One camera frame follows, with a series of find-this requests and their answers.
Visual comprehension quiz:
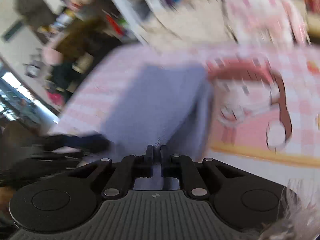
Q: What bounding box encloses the purple and mauve sweater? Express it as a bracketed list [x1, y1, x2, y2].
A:
[100, 64, 213, 162]

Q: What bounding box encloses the pink checkered desk mat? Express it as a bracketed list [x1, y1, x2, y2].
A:
[50, 44, 319, 186]

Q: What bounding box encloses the olive green garment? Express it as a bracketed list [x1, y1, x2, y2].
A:
[55, 18, 122, 62]

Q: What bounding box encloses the red tassel ornament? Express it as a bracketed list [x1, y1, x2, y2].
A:
[105, 12, 124, 37]

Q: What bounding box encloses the cream beige garment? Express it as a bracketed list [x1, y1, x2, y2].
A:
[137, 0, 234, 51]

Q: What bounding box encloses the white pink plush bunny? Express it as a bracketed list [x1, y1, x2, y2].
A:
[223, 0, 307, 48]

